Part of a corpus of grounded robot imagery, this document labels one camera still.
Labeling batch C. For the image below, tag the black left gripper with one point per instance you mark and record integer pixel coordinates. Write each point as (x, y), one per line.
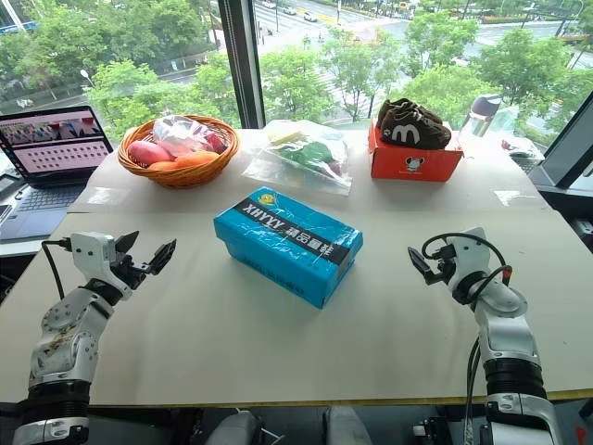
(129, 273)

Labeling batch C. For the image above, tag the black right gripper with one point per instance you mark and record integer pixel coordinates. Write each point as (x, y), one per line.
(441, 272)

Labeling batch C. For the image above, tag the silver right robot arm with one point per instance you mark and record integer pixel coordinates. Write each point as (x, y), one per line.
(507, 338)

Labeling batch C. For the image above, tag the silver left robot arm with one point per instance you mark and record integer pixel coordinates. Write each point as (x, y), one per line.
(65, 334)

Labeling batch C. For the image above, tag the orange shoe box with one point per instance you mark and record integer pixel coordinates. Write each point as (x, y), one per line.
(412, 162)

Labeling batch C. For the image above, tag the blue cardboard box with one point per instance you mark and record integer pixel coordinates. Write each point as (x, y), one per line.
(287, 241)

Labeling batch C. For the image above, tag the woven orange wicker basket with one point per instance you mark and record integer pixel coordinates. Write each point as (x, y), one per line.
(185, 176)

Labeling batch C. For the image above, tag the small orange fruit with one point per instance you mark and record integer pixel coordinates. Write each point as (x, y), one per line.
(162, 165)

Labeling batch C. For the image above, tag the pink sweet potato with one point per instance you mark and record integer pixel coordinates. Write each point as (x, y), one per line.
(148, 152)

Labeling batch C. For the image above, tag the large orange fruit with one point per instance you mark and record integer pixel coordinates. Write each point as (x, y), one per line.
(197, 159)

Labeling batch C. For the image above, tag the clear plastic bag with fruit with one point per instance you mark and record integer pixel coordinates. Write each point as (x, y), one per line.
(180, 132)

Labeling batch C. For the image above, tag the brown shoe white M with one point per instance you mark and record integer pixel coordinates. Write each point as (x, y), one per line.
(417, 132)
(398, 105)

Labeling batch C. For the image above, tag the open grey laptop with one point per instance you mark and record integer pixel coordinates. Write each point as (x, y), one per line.
(46, 157)

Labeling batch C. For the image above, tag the clear bag with vegetables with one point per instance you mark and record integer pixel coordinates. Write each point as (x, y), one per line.
(301, 155)

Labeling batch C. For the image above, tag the clear bottle dark cap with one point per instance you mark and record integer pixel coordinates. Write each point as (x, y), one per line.
(482, 116)

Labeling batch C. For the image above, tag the black monitor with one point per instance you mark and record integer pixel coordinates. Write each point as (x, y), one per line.
(567, 148)

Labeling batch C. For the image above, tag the grey rounded shape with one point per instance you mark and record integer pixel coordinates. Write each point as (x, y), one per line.
(236, 428)

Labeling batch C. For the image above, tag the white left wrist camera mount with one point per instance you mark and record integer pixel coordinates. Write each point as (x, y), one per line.
(90, 250)

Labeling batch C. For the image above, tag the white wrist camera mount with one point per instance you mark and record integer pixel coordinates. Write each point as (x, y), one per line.
(473, 252)
(90, 250)

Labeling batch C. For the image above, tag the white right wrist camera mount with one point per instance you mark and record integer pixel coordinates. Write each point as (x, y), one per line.
(473, 252)

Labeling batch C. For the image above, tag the dark window frame post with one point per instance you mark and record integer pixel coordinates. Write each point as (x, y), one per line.
(238, 60)

